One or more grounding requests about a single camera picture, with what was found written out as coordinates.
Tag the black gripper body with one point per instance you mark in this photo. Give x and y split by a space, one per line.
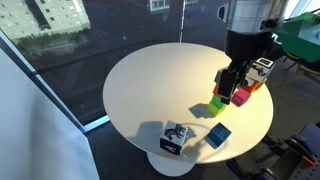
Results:
245 46

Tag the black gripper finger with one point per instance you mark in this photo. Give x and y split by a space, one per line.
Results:
228 86
243 75

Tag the small blue block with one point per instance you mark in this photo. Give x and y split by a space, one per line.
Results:
218 135

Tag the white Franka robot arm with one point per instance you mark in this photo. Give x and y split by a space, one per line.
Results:
250 13

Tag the small pink block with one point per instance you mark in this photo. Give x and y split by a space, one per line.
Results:
240 97

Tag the small green block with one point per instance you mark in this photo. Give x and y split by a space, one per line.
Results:
218 101

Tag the small lime block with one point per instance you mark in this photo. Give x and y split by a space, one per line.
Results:
215 109

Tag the large orange and purple cube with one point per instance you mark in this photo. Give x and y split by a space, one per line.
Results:
253 86

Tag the large cube with animal print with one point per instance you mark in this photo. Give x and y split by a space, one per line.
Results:
173 137

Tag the blue and orange clamp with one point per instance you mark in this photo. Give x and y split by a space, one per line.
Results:
305 148
246 170

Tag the black perforated workbench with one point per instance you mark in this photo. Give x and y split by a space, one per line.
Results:
300 166

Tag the white round table pedestal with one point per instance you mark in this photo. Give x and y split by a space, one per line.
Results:
170 165

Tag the window frame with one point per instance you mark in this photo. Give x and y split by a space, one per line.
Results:
95 123

